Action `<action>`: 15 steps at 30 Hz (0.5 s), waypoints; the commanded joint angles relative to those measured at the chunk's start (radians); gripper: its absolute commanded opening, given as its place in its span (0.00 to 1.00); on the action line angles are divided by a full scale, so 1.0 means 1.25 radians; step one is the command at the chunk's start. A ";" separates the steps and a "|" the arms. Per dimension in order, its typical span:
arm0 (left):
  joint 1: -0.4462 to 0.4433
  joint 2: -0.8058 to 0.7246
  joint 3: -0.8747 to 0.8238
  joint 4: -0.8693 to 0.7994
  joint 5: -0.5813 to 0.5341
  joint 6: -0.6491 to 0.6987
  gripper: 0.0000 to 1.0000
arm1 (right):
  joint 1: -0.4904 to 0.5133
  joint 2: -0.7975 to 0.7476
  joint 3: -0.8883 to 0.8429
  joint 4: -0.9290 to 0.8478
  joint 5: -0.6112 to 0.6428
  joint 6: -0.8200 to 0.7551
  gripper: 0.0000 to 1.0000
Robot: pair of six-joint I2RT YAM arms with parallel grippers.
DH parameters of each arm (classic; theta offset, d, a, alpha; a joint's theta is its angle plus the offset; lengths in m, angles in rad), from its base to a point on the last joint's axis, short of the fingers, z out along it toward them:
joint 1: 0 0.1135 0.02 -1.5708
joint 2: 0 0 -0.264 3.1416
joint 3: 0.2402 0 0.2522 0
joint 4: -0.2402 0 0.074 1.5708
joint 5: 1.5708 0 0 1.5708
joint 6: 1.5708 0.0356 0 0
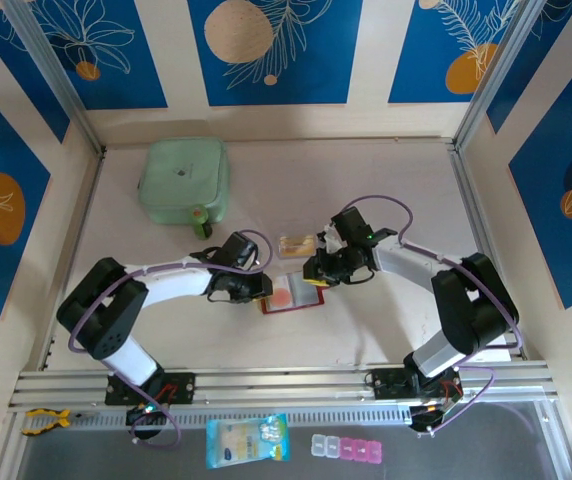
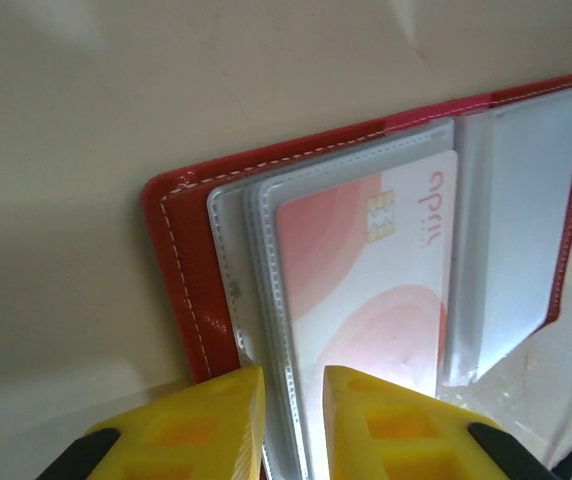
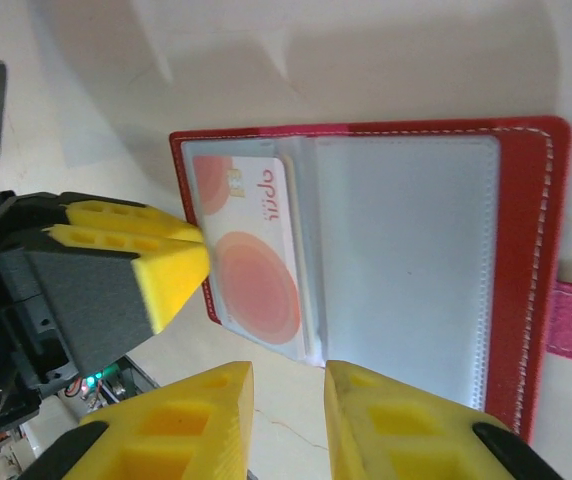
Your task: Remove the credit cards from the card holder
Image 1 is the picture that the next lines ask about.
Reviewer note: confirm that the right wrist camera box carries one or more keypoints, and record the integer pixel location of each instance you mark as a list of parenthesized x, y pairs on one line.
[(350, 225)]

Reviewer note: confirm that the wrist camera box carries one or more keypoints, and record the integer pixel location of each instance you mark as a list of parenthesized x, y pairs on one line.
[(238, 249), (350, 225)]

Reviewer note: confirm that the wet wipes pack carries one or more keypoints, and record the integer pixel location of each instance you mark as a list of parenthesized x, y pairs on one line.
[(246, 442)]

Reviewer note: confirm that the pink card with orange circle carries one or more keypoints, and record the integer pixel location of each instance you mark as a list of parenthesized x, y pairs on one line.
[(281, 298)]

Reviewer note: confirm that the clear plastic box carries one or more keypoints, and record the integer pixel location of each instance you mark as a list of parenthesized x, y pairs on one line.
[(277, 245)]

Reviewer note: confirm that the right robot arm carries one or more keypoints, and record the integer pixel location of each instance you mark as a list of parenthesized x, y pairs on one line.
[(406, 260)]

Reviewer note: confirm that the aluminium side rail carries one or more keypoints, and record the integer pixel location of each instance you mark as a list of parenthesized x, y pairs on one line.
[(468, 200), (85, 215)]

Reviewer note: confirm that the pink and white pill organizer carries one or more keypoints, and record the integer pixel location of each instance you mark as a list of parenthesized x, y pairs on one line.
[(346, 447)]

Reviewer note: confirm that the green bottle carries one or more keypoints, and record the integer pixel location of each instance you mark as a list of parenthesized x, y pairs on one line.
[(201, 227)]

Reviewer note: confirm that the mint green zip pouch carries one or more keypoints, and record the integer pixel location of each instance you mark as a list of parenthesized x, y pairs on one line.
[(181, 175)]

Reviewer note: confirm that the red card holder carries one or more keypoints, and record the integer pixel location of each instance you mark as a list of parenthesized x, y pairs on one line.
[(308, 295)]

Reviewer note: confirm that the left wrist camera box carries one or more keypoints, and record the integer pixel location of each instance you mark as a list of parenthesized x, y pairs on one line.
[(238, 249)]

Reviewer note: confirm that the beige card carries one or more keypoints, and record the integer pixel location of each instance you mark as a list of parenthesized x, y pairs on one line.
[(296, 246)]

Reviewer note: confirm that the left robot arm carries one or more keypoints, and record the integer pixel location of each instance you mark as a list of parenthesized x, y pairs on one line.
[(176, 285)]

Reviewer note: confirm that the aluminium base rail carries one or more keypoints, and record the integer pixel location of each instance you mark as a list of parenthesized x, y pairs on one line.
[(291, 380)]

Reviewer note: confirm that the aluminium frame post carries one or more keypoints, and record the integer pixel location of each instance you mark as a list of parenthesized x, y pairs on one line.
[(51, 75), (496, 70)]

